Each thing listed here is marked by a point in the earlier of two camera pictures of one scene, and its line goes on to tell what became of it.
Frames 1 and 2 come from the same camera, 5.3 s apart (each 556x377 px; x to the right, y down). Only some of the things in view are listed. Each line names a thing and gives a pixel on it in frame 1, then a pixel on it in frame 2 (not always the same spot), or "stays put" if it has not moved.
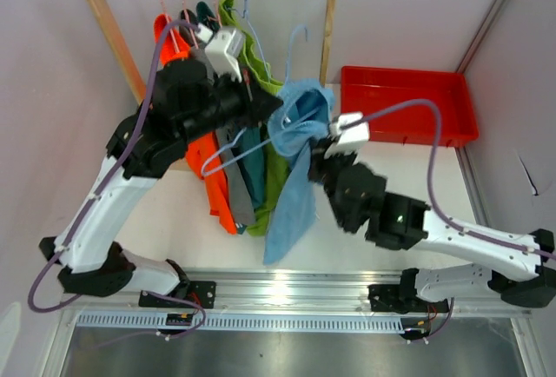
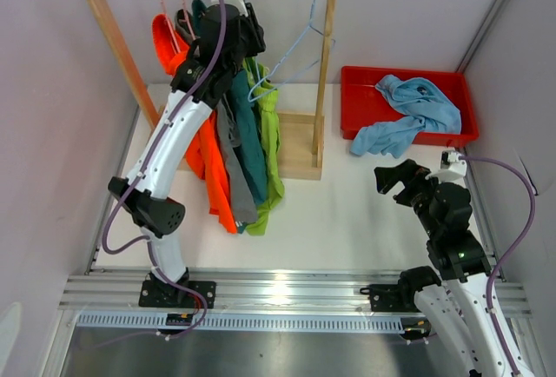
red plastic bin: [367, 89] stays put
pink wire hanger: [185, 9] stays put
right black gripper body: [327, 170] → [416, 194]
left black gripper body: [233, 102] → [251, 42]
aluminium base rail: [283, 291] stays put
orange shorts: [201, 155] stays put
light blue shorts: [297, 124] → [426, 107]
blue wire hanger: [274, 135] → [286, 56]
